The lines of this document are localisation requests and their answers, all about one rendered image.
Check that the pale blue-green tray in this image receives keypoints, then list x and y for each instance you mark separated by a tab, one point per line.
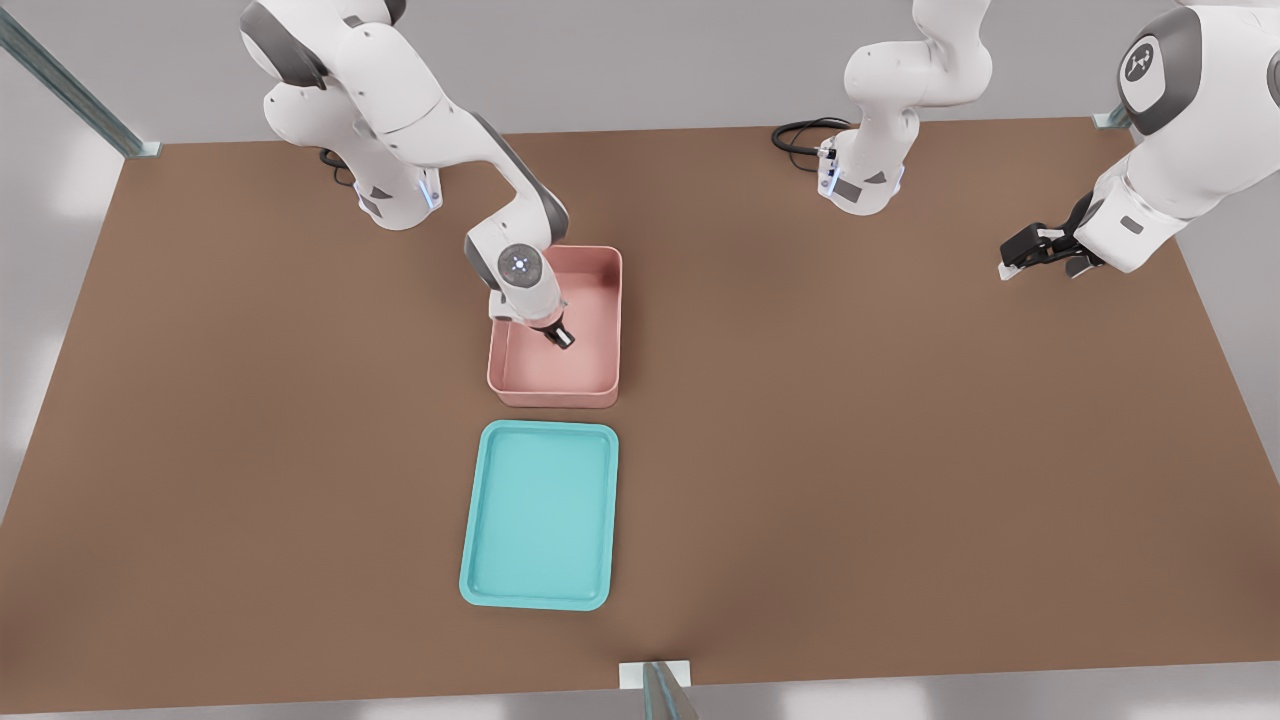
540	518

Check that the silver frame post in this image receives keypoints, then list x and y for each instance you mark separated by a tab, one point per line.
660	688
70	90
1112	119

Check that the pink open box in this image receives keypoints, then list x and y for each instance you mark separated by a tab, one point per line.
560	372

